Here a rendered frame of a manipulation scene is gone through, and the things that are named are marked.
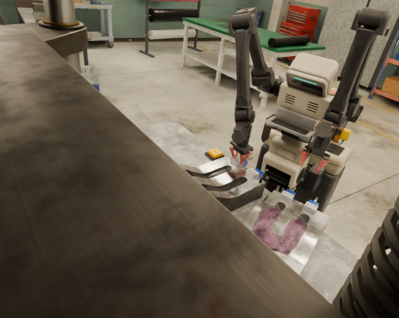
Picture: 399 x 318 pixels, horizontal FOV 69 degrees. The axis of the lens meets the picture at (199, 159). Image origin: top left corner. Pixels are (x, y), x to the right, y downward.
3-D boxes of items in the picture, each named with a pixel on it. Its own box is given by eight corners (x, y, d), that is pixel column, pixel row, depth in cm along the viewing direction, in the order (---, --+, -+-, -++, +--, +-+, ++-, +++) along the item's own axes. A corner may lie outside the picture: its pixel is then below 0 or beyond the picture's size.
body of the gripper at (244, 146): (243, 154, 135) (246, 141, 131) (229, 144, 141) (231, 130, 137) (253, 151, 138) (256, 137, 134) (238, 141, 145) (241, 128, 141)
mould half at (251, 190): (225, 169, 156) (230, 147, 149) (261, 197, 139) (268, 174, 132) (141, 200, 128) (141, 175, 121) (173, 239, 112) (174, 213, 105)
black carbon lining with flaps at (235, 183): (227, 167, 145) (230, 151, 140) (249, 185, 135) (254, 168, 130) (167, 188, 126) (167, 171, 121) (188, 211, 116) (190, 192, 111)
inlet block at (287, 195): (288, 189, 142) (291, 180, 139) (298, 194, 140) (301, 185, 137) (277, 202, 133) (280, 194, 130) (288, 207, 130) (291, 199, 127)
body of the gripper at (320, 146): (326, 158, 122) (335, 142, 120) (303, 148, 127) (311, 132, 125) (328, 158, 127) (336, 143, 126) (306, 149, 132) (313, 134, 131)
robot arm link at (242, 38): (256, 14, 120) (232, 18, 125) (252, 13, 115) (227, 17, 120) (257, 119, 132) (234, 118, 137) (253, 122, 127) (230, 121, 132)
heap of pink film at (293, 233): (270, 204, 126) (275, 190, 122) (311, 224, 118) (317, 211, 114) (241, 239, 108) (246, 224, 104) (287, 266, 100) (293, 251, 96)
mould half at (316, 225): (271, 198, 139) (277, 180, 133) (325, 225, 128) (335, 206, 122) (213, 266, 104) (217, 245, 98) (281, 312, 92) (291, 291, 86)
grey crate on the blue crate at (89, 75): (92, 75, 429) (91, 65, 421) (99, 84, 401) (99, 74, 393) (46, 78, 399) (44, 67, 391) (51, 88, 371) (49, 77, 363)
